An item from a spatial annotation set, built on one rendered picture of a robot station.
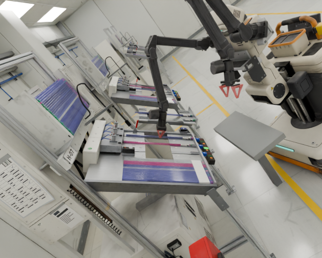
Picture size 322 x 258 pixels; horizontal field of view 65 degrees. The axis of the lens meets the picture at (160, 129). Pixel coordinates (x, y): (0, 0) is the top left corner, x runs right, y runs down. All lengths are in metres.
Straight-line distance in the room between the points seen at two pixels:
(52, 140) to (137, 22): 8.01
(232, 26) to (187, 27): 7.89
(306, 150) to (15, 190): 1.83
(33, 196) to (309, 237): 1.66
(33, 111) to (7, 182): 0.37
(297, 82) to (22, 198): 1.74
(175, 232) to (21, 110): 1.07
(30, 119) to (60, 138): 0.16
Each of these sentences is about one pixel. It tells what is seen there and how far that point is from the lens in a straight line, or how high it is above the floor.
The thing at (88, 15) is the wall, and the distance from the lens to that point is 9.33.
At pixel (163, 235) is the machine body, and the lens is 1.63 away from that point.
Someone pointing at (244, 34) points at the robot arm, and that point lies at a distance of 1.50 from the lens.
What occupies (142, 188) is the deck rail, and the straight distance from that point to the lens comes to 1.38.
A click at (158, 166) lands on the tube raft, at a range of 1.52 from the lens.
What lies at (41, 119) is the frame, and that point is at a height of 1.56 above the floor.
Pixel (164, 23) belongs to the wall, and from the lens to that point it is 9.25.
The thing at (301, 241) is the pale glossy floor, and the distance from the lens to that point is 1.98.
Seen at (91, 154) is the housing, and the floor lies 1.23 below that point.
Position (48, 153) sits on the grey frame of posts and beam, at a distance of 1.30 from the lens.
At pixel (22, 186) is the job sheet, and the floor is 1.38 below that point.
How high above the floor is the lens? 1.64
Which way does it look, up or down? 22 degrees down
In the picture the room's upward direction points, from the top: 40 degrees counter-clockwise
